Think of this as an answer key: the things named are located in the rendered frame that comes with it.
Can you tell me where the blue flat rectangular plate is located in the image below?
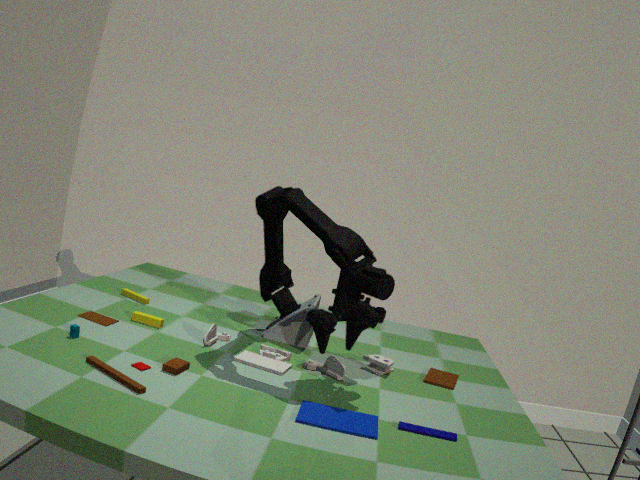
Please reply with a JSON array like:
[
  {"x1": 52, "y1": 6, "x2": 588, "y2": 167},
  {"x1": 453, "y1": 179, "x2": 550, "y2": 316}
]
[{"x1": 295, "y1": 400, "x2": 378, "y2": 440}]

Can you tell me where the small teal block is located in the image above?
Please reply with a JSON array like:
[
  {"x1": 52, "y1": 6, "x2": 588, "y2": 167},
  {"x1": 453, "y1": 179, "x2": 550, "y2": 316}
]
[{"x1": 69, "y1": 324, "x2": 80, "y2": 339}]

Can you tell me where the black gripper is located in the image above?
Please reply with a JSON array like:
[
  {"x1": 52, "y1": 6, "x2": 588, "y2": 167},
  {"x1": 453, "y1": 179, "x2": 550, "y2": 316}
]
[{"x1": 306, "y1": 285, "x2": 368, "y2": 354}]

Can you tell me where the brown long bar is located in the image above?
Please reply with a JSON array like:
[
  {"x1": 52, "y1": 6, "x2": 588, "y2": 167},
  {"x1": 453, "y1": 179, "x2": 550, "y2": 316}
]
[{"x1": 86, "y1": 355, "x2": 146, "y2": 394}]

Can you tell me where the yellow rectangular bar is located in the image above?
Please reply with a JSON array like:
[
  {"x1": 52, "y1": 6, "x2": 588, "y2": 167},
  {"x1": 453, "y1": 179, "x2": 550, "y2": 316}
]
[
  {"x1": 121, "y1": 288, "x2": 150, "y2": 304},
  {"x1": 132, "y1": 311, "x2": 164, "y2": 329}
]

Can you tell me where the red flat tile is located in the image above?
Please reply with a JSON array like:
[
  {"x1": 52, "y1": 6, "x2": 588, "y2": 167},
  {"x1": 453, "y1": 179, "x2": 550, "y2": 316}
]
[{"x1": 131, "y1": 362, "x2": 152, "y2": 371}]

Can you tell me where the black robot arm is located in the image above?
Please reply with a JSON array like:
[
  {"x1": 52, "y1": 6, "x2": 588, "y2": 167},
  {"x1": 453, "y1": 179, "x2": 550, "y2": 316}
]
[{"x1": 256, "y1": 186, "x2": 395, "y2": 328}]

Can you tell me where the brown block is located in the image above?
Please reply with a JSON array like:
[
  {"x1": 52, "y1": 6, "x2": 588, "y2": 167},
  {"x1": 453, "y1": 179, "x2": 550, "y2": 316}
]
[{"x1": 162, "y1": 358, "x2": 190, "y2": 376}]

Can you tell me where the dark blue flat bar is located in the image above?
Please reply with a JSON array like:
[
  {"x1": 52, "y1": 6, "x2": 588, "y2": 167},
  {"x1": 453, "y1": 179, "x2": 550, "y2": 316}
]
[{"x1": 398, "y1": 421, "x2": 458, "y2": 442}]

